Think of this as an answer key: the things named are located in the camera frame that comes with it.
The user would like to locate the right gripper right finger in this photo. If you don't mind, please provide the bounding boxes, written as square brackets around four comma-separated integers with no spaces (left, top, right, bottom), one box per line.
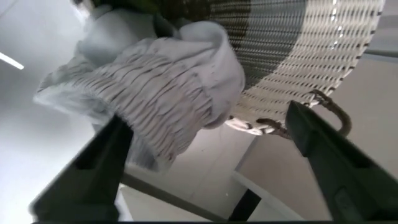
[285,100,398,222]

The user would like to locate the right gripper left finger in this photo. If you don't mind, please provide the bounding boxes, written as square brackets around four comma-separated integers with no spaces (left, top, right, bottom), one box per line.
[29,114,134,222]

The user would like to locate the pale grey shorts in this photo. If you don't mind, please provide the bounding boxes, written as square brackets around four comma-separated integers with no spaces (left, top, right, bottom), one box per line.
[32,6,246,172]

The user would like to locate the white laundry basket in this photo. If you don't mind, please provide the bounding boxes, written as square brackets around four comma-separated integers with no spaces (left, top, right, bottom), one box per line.
[155,0,386,139]

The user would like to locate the green garment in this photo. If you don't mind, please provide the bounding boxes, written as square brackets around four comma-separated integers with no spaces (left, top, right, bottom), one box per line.
[91,0,175,15]

